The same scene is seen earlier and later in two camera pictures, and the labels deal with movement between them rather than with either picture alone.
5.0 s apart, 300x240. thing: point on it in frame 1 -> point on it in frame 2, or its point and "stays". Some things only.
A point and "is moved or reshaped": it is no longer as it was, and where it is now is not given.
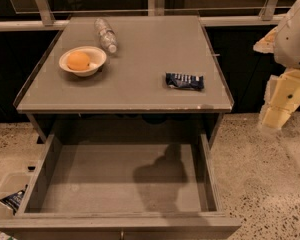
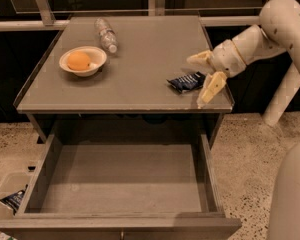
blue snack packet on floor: [12, 201] stays
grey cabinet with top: [126, 74] stays
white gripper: [292, 42] -> [227, 59]
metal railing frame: [155, 8] stays
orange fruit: [78, 61] stays
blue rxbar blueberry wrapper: [184, 81] is moved or reshaped
